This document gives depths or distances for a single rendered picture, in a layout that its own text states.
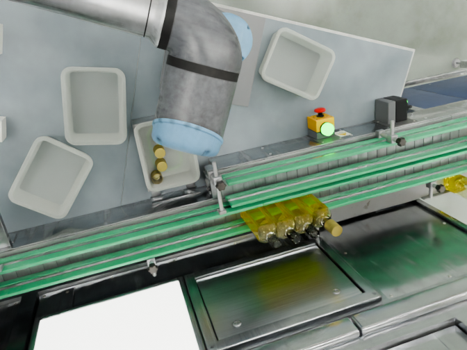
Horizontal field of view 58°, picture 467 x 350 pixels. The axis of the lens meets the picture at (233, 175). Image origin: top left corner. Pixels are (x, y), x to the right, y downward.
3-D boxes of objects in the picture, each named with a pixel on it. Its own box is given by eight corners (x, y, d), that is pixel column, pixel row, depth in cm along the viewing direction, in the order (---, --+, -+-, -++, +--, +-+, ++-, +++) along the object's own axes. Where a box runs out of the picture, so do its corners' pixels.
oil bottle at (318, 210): (288, 203, 143) (317, 231, 124) (287, 189, 141) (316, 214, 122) (303, 200, 145) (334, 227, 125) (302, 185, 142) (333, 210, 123)
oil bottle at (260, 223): (240, 217, 140) (262, 247, 120) (238, 201, 138) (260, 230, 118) (256, 212, 141) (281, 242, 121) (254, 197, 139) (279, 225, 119)
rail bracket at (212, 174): (212, 205, 135) (222, 221, 123) (203, 155, 128) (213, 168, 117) (221, 203, 135) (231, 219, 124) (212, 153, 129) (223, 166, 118)
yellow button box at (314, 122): (307, 135, 151) (317, 139, 145) (306, 114, 149) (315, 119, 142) (324, 130, 153) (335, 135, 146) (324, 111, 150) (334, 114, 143)
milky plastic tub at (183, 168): (145, 184, 140) (148, 194, 132) (130, 119, 131) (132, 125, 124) (196, 172, 144) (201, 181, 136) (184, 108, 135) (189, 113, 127)
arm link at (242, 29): (244, 20, 112) (262, 20, 100) (231, 70, 115) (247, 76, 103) (201, 7, 108) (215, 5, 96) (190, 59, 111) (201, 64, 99)
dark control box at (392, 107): (374, 119, 157) (388, 124, 150) (374, 98, 154) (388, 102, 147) (393, 115, 159) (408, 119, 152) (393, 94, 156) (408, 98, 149)
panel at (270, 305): (37, 326, 121) (16, 428, 90) (35, 317, 120) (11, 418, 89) (321, 243, 140) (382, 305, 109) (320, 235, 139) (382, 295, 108)
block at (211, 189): (206, 192, 140) (210, 200, 134) (201, 165, 137) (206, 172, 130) (216, 189, 141) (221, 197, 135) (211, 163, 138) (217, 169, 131)
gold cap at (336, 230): (337, 224, 122) (345, 231, 118) (327, 232, 122) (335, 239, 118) (331, 217, 121) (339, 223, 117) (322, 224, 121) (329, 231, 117)
